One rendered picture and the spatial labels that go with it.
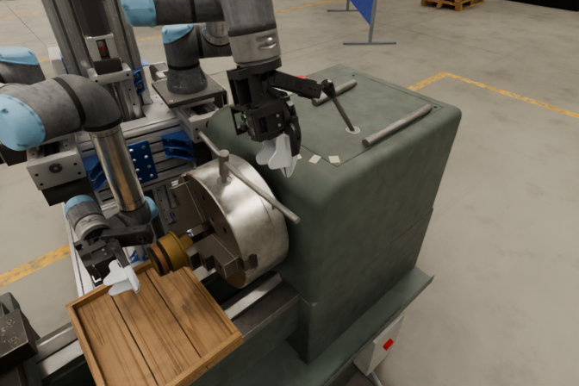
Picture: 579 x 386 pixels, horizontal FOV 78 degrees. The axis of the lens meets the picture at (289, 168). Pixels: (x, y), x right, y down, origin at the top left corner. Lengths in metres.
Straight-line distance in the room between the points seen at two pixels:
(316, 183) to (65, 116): 0.55
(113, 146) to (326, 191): 0.55
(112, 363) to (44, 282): 1.58
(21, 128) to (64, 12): 0.67
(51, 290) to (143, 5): 2.03
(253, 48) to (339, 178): 0.36
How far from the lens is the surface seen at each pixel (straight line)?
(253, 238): 0.79
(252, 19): 0.55
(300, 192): 0.79
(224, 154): 0.75
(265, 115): 0.56
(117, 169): 1.04
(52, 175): 1.30
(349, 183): 0.80
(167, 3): 0.65
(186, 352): 0.98
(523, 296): 2.44
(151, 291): 1.09
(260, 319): 1.01
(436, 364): 2.03
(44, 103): 0.89
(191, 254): 0.85
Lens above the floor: 1.73
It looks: 37 degrees down
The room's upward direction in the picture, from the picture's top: straight up
